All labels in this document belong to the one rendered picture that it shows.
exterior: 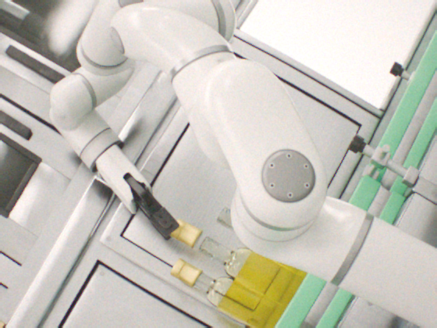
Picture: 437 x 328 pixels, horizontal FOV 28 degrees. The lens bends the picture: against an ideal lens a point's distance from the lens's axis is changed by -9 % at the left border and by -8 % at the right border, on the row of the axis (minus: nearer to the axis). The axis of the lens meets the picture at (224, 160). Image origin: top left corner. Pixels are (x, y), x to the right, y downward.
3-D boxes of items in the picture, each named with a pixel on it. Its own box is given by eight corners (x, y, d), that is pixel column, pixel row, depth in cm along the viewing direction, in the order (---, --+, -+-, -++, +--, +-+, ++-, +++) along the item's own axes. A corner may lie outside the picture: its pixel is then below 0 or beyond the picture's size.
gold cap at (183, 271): (191, 287, 151) (168, 274, 152) (193, 288, 155) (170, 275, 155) (202, 269, 152) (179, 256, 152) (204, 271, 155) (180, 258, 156)
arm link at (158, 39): (261, 41, 114) (212, -42, 118) (164, 65, 108) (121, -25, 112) (223, 95, 125) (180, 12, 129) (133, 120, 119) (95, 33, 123)
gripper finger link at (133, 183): (116, 172, 155) (136, 197, 157) (129, 182, 148) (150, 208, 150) (122, 168, 155) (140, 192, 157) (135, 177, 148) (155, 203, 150)
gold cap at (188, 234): (203, 232, 157) (179, 219, 157) (203, 228, 153) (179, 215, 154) (193, 250, 156) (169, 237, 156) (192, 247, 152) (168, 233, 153)
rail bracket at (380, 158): (406, 187, 153) (346, 151, 154) (427, 162, 137) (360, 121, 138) (399, 202, 152) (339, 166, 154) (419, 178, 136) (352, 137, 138)
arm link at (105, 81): (101, 76, 135) (71, 133, 153) (164, 36, 142) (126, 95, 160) (70, 36, 136) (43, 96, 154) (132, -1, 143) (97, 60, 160)
